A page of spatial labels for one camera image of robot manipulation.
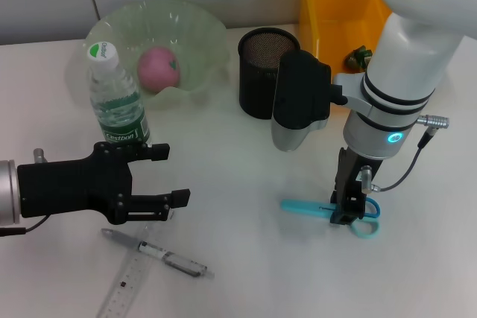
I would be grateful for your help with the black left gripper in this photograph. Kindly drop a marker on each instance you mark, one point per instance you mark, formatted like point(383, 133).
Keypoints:
point(71, 187)

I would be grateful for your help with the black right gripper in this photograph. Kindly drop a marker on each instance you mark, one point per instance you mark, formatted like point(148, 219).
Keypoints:
point(352, 176)

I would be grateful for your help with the blue scissors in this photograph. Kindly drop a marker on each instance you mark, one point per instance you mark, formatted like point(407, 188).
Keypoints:
point(298, 206)

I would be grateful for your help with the clear water bottle green label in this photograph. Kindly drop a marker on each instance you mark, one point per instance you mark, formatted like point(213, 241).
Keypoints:
point(119, 109)

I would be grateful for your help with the pink peach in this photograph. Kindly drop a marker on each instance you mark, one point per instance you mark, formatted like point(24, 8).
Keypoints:
point(156, 68)

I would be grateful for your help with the clear plastic ruler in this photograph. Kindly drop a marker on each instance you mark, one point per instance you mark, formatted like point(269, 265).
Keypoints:
point(123, 288)

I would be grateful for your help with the green plastic wrapper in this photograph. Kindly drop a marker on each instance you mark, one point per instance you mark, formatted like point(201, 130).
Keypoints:
point(357, 58)

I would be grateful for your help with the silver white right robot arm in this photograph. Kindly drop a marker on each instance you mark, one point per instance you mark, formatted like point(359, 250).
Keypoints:
point(410, 53)

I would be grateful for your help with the grey white pen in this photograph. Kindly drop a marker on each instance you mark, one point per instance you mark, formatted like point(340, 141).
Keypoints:
point(149, 249)

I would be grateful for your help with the black mesh pen holder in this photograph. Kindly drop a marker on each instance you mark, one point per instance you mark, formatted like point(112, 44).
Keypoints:
point(257, 83)

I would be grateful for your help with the green glass fruit plate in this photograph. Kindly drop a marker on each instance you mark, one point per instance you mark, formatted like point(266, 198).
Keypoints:
point(201, 35)

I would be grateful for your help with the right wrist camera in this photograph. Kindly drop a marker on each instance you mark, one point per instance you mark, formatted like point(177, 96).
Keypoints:
point(302, 98)

